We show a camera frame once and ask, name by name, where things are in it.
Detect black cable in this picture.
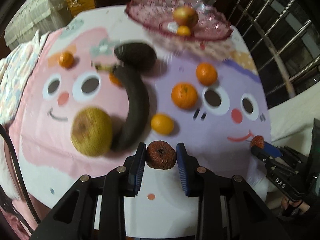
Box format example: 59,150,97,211
0,124,42,227

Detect yellow brown pear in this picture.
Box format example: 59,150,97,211
71,107,113,157

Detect floral quilt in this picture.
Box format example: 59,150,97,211
0,30,48,126

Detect blackened banana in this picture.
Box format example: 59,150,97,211
95,64,151,152

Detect white lace covered cabinet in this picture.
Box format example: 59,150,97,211
5,0,75,51

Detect person's right hand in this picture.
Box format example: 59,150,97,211
280,197,312,221

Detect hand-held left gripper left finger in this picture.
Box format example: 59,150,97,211
30,142,148,240

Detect reddish brown wrinkled fruit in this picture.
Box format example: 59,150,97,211
146,141,177,169

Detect pink cloth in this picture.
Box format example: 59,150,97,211
0,175,38,233

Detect small orange mandarin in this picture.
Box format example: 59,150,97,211
176,25,191,36

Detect yellow red apple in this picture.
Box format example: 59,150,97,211
173,6,199,27

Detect white bed sheet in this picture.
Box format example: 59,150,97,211
267,89,320,145

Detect dark avocado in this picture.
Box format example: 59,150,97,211
114,42,157,71

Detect small red fruit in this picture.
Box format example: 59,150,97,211
250,135,265,148

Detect pink glass fruit plate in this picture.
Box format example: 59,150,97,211
125,0,234,41

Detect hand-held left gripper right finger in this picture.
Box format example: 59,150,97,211
176,142,290,240

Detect cartoon printed blanket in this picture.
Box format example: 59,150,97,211
0,6,273,239

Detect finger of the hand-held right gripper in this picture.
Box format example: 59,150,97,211
261,141,308,172
250,145,309,202

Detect metal railing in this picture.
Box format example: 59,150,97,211
231,0,320,100

